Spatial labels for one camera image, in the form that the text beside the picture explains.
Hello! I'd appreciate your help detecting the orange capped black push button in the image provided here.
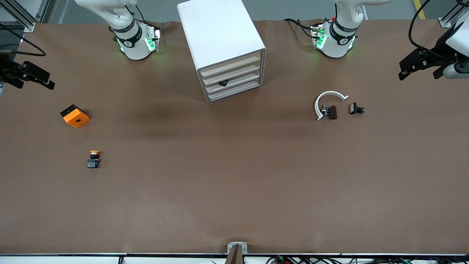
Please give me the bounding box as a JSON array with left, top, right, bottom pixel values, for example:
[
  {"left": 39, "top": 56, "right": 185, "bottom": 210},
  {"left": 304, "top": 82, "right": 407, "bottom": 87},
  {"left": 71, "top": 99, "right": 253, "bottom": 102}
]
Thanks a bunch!
[{"left": 87, "top": 150, "right": 102, "bottom": 169}]

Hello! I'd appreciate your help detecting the white drawer with black tab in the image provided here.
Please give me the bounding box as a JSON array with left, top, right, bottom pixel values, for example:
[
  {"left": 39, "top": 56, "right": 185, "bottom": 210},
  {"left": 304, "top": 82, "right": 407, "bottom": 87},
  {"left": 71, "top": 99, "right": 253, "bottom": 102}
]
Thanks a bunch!
[{"left": 203, "top": 68, "right": 264, "bottom": 94}]

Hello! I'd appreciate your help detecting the white drawer cabinet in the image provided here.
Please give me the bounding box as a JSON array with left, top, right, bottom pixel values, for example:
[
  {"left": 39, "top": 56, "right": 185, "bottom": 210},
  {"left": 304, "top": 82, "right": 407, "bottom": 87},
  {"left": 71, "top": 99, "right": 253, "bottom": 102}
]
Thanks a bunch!
[{"left": 177, "top": 0, "right": 267, "bottom": 103}]

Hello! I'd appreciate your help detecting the orange block with hole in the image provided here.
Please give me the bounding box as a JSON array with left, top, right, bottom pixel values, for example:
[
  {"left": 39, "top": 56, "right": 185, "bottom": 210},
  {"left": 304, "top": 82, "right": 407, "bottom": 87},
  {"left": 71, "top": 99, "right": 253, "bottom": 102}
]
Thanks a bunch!
[{"left": 60, "top": 104, "right": 90, "bottom": 129}]

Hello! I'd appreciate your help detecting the brown and metal small component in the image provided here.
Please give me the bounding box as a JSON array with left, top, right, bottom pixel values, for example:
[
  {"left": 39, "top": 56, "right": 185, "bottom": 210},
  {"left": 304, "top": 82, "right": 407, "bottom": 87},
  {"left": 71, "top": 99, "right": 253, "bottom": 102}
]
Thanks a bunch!
[{"left": 321, "top": 104, "right": 337, "bottom": 120}]

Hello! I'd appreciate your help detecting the white table edge profile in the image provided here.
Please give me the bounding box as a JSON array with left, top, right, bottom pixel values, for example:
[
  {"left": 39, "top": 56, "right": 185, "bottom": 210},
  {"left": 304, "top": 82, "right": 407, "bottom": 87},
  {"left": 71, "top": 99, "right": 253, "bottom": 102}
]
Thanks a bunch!
[{"left": 0, "top": 253, "right": 469, "bottom": 264}]

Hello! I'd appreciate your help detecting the brown table cover sheet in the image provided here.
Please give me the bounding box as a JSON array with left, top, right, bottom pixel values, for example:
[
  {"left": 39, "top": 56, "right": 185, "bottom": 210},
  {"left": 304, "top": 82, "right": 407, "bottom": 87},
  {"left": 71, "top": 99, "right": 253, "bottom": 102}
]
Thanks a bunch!
[{"left": 0, "top": 19, "right": 469, "bottom": 255}]

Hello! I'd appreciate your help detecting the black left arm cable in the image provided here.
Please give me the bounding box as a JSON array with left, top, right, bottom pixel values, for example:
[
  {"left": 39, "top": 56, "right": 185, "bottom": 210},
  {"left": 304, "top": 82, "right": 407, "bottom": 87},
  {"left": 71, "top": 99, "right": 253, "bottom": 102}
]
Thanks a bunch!
[{"left": 409, "top": 0, "right": 469, "bottom": 52}]

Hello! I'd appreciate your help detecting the aluminium frame post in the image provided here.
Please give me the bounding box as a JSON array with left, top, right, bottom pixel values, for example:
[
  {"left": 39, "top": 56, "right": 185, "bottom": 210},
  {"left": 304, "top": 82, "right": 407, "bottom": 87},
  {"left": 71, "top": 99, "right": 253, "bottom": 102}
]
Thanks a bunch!
[
  {"left": 0, "top": 0, "right": 50, "bottom": 32},
  {"left": 439, "top": 7, "right": 462, "bottom": 28}
]

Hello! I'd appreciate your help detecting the white curved plastic ring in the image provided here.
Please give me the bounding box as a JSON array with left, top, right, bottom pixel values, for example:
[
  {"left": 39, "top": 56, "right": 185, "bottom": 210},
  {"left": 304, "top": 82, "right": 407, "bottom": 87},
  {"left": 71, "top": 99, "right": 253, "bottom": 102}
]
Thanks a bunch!
[{"left": 314, "top": 91, "right": 349, "bottom": 121}]

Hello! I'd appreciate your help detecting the black right base cable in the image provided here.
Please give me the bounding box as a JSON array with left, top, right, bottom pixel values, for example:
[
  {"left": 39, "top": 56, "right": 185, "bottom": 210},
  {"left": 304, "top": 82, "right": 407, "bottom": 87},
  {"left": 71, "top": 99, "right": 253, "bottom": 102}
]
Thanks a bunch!
[{"left": 123, "top": 3, "right": 147, "bottom": 24}]

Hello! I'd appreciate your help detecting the black base cable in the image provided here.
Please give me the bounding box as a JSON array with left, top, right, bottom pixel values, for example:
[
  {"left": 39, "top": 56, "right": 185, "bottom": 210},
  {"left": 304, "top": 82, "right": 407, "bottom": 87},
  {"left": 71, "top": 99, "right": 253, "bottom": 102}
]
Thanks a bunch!
[
  {"left": 283, "top": 18, "right": 319, "bottom": 39},
  {"left": 123, "top": 3, "right": 147, "bottom": 24}
]

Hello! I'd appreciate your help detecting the black left base cable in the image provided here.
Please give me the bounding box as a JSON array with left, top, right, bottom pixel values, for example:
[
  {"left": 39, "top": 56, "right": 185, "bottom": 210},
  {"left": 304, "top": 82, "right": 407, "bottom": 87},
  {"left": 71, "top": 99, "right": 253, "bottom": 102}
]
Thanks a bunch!
[{"left": 283, "top": 18, "right": 319, "bottom": 39}]

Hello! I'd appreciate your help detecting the grey metal camera bracket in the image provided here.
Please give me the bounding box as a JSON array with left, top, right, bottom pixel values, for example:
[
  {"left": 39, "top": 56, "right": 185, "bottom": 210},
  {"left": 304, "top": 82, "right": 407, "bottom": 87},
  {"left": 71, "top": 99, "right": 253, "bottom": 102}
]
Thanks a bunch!
[{"left": 227, "top": 242, "right": 248, "bottom": 254}]

